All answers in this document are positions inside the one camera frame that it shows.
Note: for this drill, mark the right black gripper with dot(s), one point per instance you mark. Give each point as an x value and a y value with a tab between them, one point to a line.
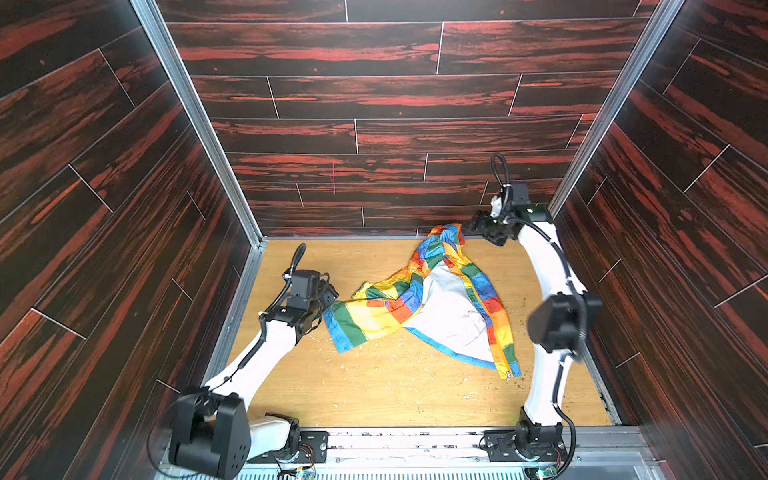
487	227

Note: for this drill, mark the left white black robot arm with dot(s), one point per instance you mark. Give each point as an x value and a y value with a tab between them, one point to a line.
210	431

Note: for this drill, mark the multicoloured patchwork jacket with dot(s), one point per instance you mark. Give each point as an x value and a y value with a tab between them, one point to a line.
442	298

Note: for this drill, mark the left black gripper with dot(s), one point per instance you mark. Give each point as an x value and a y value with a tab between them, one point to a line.
321	301

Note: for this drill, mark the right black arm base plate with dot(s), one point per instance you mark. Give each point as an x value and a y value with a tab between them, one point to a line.
537	445

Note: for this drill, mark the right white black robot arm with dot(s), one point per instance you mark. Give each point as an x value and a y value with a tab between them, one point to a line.
558	327

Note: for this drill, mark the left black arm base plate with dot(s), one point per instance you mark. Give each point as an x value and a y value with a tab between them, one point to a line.
305	447

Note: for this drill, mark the aluminium front rail frame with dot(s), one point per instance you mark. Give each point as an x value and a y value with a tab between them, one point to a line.
602	452

